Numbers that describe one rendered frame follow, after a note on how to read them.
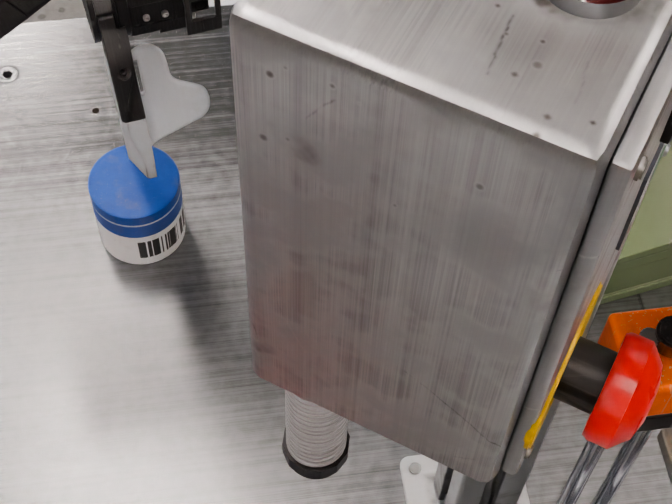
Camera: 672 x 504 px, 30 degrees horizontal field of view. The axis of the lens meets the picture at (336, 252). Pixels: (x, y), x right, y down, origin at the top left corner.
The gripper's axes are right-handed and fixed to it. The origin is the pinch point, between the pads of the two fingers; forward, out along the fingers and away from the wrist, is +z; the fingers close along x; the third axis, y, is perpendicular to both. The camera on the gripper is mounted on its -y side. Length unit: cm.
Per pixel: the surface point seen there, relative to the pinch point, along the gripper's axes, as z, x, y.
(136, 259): 15.9, -3.3, -1.2
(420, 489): 16.6, -27.9, 13.9
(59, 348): 16.8, -8.8, -8.6
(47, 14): 100, 104, -2
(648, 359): -34, -43, 11
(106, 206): 9.8, -1.9, -2.5
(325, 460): -10.1, -34.1, 4.2
